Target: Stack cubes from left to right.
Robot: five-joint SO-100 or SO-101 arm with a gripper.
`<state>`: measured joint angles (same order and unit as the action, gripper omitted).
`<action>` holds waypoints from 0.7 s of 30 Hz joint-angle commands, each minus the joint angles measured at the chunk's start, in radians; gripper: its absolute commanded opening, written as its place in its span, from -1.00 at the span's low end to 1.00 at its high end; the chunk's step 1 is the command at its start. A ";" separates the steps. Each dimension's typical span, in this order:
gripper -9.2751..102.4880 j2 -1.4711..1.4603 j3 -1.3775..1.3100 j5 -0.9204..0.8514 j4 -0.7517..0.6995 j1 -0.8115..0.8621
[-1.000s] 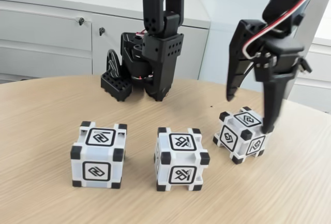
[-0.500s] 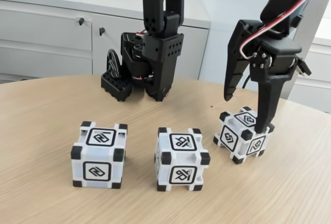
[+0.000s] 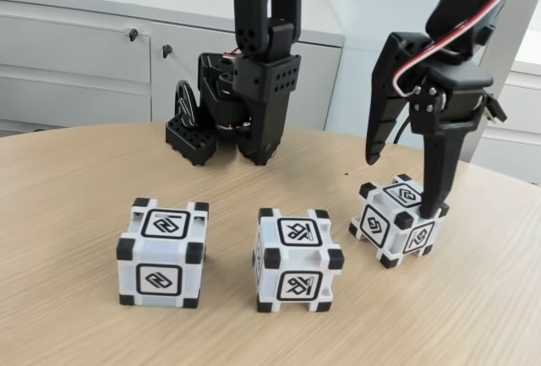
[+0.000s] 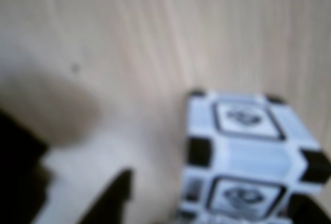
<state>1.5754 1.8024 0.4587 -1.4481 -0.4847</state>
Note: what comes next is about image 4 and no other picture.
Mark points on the white cube squares symbol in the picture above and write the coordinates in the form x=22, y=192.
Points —
x=245, y=154

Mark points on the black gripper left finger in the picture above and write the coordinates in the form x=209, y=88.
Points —
x=18, y=182

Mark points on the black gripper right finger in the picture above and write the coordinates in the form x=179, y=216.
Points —
x=108, y=208

